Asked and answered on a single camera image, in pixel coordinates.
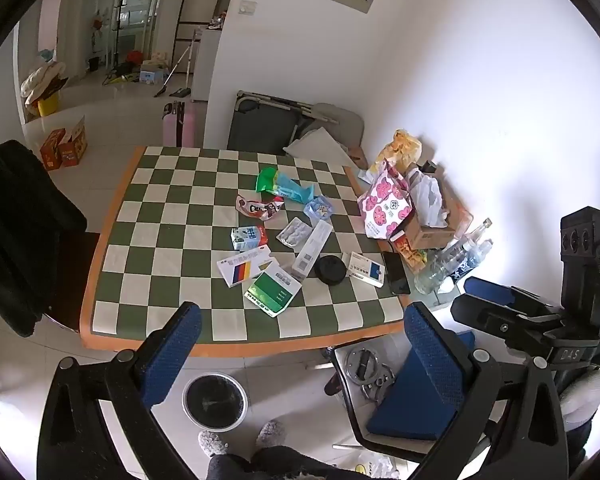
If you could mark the red white snack packet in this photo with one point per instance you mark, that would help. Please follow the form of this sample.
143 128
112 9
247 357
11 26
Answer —
257 207

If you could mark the long white box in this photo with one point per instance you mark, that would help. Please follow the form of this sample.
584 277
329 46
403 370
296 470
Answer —
310 250

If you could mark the black round lid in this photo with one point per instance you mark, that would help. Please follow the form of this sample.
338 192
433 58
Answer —
331 270

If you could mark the pink flower paper bag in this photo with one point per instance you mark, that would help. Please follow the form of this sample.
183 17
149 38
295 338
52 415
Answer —
382 210

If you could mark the clear plastic tray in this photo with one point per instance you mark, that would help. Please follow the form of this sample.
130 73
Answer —
294 232

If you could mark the green blue snack bag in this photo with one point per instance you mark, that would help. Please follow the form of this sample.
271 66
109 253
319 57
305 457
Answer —
285 187

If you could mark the white blue box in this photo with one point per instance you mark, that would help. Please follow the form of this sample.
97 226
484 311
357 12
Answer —
365 269

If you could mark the orange cardboard box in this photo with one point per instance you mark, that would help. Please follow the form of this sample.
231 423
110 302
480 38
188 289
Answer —
75 147
52 149

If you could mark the pile of bedding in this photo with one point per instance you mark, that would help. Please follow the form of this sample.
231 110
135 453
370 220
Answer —
40 80

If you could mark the broom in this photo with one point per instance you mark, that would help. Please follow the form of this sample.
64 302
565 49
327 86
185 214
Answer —
176 68

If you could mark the yellow snack bag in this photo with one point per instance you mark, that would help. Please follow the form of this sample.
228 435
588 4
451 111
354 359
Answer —
402 150

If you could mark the white cabinet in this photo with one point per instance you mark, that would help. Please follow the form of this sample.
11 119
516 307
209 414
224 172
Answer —
205 65

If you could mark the white wall switch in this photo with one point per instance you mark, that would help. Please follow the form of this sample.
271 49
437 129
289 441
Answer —
246 7

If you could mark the white trash bin black liner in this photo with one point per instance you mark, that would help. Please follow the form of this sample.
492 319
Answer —
213 400

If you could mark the black frame stool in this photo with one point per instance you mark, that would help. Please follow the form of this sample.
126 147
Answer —
347 405

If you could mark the blue seat cushion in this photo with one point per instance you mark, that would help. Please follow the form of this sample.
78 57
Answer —
405 410

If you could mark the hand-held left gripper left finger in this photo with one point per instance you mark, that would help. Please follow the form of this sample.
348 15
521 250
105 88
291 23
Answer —
175 345

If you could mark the yellow bin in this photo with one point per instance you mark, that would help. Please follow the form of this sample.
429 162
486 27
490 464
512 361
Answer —
47 106

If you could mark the white paper sheet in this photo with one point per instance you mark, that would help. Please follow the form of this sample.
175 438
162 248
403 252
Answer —
366 176

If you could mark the black coat rack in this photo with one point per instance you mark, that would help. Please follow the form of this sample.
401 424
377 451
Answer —
116 35

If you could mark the white box with striped print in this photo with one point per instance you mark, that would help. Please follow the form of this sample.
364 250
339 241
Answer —
245 270

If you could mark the clear plastic bottle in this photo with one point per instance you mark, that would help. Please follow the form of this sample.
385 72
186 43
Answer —
472 260

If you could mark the blue white milk carton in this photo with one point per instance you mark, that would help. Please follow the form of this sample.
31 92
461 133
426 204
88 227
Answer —
247 238

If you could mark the yellow white plastic bag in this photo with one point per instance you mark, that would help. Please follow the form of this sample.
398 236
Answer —
375 467

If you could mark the blue cartoon wrapper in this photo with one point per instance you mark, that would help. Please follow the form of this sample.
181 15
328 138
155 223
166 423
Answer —
319 207

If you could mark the brown framed door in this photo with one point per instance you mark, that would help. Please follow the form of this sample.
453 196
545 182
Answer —
200 5

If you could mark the brown cardboard box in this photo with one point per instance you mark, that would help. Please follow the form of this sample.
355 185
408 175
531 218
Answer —
430 237

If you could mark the orange-edged table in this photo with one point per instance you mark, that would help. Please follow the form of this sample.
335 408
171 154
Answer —
230 348

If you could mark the folded grey chair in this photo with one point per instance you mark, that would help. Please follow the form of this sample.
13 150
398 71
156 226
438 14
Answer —
260 125

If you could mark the pink suitcase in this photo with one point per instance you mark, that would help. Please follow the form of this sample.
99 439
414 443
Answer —
186 125

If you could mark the green white checkered tablecloth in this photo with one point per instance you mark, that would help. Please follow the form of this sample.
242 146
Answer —
180 210

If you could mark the black smartphone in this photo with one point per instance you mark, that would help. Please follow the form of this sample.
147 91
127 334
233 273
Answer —
395 272

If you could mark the clear glass bottle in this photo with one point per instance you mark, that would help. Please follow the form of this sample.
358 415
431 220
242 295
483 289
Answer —
430 272

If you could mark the green white box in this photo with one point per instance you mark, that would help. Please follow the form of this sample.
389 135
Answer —
272 292

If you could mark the grey fuzzy slipper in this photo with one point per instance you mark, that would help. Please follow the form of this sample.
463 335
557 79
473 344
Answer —
212 444
271 433

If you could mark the black chair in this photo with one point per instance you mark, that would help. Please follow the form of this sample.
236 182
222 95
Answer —
20 220

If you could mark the orange snack packet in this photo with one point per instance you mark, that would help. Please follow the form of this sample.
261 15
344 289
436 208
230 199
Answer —
410 255

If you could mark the person's dark trousers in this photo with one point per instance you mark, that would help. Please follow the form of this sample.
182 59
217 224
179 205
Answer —
280 466

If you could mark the small black object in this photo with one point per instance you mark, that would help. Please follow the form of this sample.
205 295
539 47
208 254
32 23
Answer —
428 166

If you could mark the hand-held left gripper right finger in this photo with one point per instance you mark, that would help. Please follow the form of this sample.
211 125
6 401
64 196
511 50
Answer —
432 350

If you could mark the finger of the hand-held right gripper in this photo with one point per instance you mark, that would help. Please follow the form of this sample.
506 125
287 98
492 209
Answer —
490 317
485 287

